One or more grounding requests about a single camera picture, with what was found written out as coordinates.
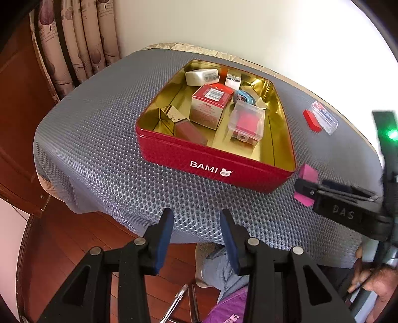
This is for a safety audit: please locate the red cardboard box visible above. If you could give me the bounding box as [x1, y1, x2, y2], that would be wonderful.
[189, 84, 234, 130]

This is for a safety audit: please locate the pink block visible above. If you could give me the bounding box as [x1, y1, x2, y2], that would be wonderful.
[294, 164, 318, 207]

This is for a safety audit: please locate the gold cap lipstick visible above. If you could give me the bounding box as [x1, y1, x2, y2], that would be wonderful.
[160, 105, 208, 146]

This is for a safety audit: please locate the person's grey trouser leg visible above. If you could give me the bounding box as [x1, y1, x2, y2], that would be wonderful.
[202, 245, 249, 302]

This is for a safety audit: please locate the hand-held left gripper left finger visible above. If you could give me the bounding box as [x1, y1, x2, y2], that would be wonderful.
[39, 207, 175, 323]

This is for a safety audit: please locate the small blue round toy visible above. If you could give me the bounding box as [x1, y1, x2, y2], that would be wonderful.
[233, 89, 256, 106]

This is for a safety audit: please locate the red tin box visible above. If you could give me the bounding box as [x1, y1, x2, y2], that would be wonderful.
[135, 60, 297, 195]

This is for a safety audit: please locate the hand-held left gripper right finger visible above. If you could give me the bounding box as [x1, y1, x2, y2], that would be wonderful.
[219, 209, 355, 323]

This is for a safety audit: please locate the white wall charger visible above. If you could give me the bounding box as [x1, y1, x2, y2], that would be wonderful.
[185, 69, 221, 87]

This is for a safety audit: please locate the metal chair leg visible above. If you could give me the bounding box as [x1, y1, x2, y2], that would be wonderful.
[160, 284, 190, 323]

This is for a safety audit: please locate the patterned curtain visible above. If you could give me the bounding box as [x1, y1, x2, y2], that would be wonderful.
[29, 0, 120, 103]

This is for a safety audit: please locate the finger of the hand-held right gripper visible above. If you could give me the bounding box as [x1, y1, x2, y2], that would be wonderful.
[294, 178, 324, 202]
[322, 179, 379, 202]

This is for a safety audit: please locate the person's right hand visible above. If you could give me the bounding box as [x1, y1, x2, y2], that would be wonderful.
[348, 245, 398, 295]

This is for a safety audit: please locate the purple clothing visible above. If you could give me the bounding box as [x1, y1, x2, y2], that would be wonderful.
[202, 293, 258, 323]

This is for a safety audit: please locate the light slipper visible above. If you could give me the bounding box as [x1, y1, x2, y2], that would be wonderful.
[195, 242, 218, 289]

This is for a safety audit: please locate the clear case with red insert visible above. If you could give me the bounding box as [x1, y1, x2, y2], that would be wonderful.
[228, 100, 266, 146]

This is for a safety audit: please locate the grey honeycomb mat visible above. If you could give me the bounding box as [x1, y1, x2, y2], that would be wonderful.
[33, 48, 384, 268]

